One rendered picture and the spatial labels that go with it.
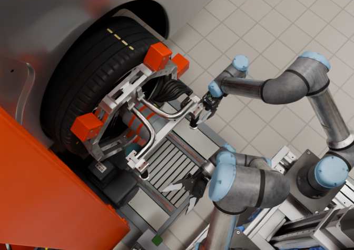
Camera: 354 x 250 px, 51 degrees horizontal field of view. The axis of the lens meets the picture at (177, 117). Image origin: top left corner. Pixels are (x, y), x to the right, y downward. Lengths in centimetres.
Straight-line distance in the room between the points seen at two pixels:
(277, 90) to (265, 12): 184
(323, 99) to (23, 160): 118
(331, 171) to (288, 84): 42
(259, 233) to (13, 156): 142
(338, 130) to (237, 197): 62
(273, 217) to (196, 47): 154
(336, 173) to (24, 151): 129
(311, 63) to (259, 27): 169
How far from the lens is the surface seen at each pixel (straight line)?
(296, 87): 138
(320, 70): 145
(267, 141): 268
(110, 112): 148
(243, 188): 111
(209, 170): 161
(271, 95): 140
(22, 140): 50
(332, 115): 155
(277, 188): 114
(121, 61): 149
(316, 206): 179
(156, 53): 153
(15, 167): 54
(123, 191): 211
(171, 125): 158
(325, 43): 317
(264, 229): 180
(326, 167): 160
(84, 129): 146
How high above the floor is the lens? 247
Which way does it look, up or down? 69 degrees down
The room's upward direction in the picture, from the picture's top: 5 degrees clockwise
